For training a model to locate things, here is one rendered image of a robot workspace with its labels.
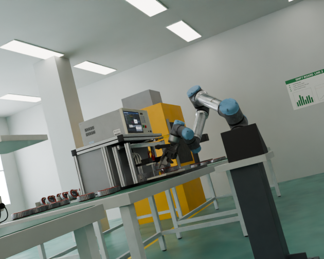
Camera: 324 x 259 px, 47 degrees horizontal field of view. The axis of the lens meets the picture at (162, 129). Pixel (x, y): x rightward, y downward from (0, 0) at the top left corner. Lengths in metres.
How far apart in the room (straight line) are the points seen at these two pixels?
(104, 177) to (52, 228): 1.56
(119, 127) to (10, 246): 1.83
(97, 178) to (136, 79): 6.24
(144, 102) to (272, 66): 2.73
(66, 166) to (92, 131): 4.02
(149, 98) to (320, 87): 3.28
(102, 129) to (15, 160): 8.17
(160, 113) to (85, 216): 5.28
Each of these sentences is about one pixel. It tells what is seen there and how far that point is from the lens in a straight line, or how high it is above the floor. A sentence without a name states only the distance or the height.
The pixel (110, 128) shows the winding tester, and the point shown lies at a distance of 2.77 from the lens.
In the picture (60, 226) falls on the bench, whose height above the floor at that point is 0.72.
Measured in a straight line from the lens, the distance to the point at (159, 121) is 6.46.
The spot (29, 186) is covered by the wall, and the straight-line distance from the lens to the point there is 10.62.
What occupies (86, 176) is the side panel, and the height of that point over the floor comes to 0.91.
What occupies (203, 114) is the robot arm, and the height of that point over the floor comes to 1.13.
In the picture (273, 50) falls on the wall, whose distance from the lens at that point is 7.99.
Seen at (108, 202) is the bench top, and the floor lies 0.73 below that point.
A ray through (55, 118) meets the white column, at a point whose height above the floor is 2.19.
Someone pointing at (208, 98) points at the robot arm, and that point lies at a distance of 2.65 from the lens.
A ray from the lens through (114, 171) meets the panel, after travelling 2.65.
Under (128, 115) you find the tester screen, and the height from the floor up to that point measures 1.26.
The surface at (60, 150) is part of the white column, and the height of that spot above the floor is 1.62.
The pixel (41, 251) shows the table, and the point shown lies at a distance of 4.44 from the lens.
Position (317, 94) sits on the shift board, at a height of 1.46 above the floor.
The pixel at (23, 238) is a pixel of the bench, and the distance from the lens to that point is 1.06.
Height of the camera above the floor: 0.80
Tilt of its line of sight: 6 degrees up
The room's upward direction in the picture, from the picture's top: 15 degrees counter-clockwise
